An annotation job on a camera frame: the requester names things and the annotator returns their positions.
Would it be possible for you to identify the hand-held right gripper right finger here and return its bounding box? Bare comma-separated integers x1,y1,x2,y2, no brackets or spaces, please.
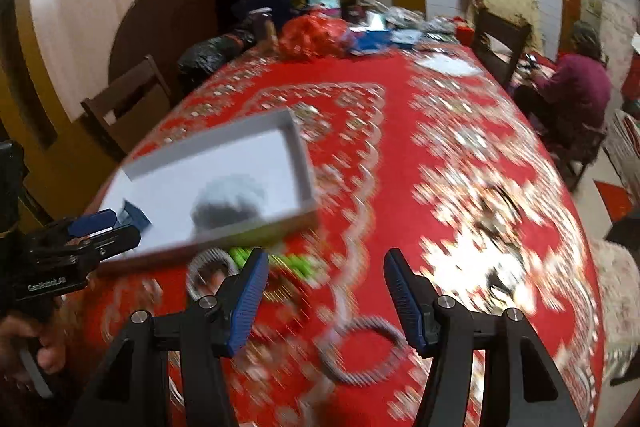
384,248,596,427

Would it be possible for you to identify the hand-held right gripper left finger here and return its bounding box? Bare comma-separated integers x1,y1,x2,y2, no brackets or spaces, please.
67,248,271,427

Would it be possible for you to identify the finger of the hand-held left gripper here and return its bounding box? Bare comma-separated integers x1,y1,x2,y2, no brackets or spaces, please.
47,208,121,245
70,226,142,265

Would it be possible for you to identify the blue hair claw clip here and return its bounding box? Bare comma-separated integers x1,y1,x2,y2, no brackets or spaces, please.
116,201,151,233

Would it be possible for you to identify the large silver twisted bracelet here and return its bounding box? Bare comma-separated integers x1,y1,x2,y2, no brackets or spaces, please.
317,314,408,388

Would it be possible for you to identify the small grey twisted bracelet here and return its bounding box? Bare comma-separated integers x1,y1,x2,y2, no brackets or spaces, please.
186,249,241,303

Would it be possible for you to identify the green bead bracelet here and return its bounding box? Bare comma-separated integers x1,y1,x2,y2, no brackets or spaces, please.
230,247,326,280

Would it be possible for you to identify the white shallow box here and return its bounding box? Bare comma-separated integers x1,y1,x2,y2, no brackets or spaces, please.
97,108,318,268

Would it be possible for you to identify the person's left hand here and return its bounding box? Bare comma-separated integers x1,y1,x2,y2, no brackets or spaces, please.
0,302,68,390

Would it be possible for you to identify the grey scrunchie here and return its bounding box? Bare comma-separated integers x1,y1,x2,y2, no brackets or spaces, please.
190,174,271,230

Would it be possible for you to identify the dark wooden chair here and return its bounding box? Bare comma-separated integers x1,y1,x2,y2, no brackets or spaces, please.
80,54,173,158
472,9,533,88

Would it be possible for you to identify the red patterned tablecloth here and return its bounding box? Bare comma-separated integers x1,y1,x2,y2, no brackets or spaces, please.
80,42,608,427

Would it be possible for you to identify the black wrapped bundle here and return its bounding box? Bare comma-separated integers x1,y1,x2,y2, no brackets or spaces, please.
177,29,258,78

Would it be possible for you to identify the round brown wooden board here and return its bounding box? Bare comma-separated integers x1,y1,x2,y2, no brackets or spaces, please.
107,0,226,108

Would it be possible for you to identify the floral cushioned seat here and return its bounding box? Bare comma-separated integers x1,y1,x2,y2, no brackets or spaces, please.
590,239,640,358

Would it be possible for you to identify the wooden stool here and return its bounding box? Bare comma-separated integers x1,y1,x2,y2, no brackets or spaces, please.
552,127,608,192

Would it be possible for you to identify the blue box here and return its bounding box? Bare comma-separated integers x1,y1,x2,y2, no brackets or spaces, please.
350,27,393,55

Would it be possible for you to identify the red plastic bag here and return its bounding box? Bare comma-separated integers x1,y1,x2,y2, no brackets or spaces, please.
277,14,353,60

